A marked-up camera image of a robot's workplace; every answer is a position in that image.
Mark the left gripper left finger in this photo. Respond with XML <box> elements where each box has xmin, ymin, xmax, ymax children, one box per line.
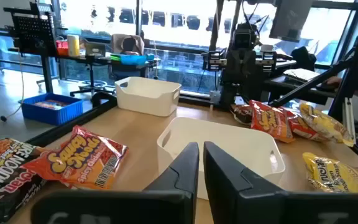
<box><xmin>31</xmin><ymin>141</ymin><xmax>200</xmax><ymax>224</ymax></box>

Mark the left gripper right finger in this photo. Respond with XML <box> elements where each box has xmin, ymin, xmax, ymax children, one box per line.
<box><xmin>203</xmin><ymin>141</ymin><xmax>358</xmax><ymax>224</ymax></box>

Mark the white plastic bin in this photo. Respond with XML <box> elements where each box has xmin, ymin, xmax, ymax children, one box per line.
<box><xmin>114</xmin><ymin>76</ymin><xmax>182</xmax><ymax>118</ymax></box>
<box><xmin>156</xmin><ymin>116</ymin><xmax>286</xmax><ymax>200</ymax></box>

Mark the orange Saucy Noods ramen pack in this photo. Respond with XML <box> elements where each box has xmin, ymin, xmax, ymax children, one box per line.
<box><xmin>249</xmin><ymin>99</ymin><xmax>295</xmax><ymax>144</ymax></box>
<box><xmin>286</xmin><ymin>107</ymin><xmax>329</xmax><ymax>143</ymax></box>
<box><xmin>20</xmin><ymin>124</ymin><xmax>129</xmax><ymax>190</ymax></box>

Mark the yellow Maruchan ramen pack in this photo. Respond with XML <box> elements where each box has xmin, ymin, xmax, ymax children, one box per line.
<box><xmin>302</xmin><ymin>151</ymin><xmax>358</xmax><ymax>194</ymax></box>
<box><xmin>299</xmin><ymin>102</ymin><xmax>356</xmax><ymax>147</ymax></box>

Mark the blue tray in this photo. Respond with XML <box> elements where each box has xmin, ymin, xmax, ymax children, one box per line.
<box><xmin>119</xmin><ymin>52</ymin><xmax>155</xmax><ymax>66</ymax></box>

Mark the black office desk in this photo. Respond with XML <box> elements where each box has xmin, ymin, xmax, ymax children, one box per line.
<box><xmin>262</xmin><ymin>73</ymin><xmax>338</xmax><ymax>106</ymax></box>

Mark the grey monitor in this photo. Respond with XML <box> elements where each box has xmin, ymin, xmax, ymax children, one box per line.
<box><xmin>268</xmin><ymin>0</ymin><xmax>314</xmax><ymax>44</ymax></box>

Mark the light grey keyboard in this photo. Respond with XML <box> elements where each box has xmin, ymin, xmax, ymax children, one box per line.
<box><xmin>283</xmin><ymin>68</ymin><xmax>321</xmax><ymax>84</ymax></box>

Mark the black office chair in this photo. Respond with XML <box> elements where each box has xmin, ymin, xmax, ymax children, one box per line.
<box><xmin>290</xmin><ymin>45</ymin><xmax>318</xmax><ymax>73</ymax></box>

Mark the grey box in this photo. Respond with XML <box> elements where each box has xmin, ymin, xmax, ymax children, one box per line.
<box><xmin>84</xmin><ymin>42</ymin><xmax>107</xmax><ymax>57</ymax></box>

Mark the person's hand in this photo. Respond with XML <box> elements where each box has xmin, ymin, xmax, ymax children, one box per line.
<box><xmin>324</xmin><ymin>76</ymin><xmax>343</xmax><ymax>90</ymax></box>

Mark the yellow roll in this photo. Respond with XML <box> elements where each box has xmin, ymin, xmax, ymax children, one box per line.
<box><xmin>67</xmin><ymin>34</ymin><xmax>81</xmax><ymax>57</ymax></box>

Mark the blue plastic crate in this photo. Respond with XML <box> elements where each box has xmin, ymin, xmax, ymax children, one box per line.
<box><xmin>19</xmin><ymin>92</ymin><xmax>84</xmax><ymax>126</ymax></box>

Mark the red box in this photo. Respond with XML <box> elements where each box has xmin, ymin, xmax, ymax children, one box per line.
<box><xmin>56</xmin><ymin>40</ymin><xmax>70</xmax><ymax>57</ymax></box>

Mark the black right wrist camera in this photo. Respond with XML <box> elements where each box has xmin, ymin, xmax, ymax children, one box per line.
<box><xmin>232</xmin><ymin>23</ymin><xmax>258</xmax><ymax>50</ymax></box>

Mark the silver metal bracket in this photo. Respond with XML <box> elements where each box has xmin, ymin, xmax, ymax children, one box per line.
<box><xmin>342</xmin><ymin>98</ymin><xmax>357</xmax><ymax>141</ymax></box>

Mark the floor cable with black plug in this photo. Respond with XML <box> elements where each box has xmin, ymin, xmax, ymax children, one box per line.
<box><xmin>0</xmin><ymin>46</ymin><xmax>24</xmax><ymax>124</ymax></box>

